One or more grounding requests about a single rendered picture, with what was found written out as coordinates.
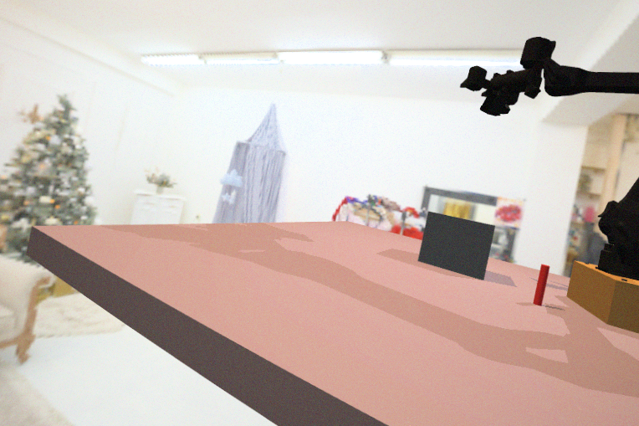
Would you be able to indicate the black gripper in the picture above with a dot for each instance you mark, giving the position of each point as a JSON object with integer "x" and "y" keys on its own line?
{"x": 500, "y": 82}

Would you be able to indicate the red peg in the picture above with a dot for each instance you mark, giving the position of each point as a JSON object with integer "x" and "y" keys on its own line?
{"x": 541, "y": 284}

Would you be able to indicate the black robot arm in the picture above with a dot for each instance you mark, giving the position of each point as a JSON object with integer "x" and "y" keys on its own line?
{"x": 620, "y": 220}

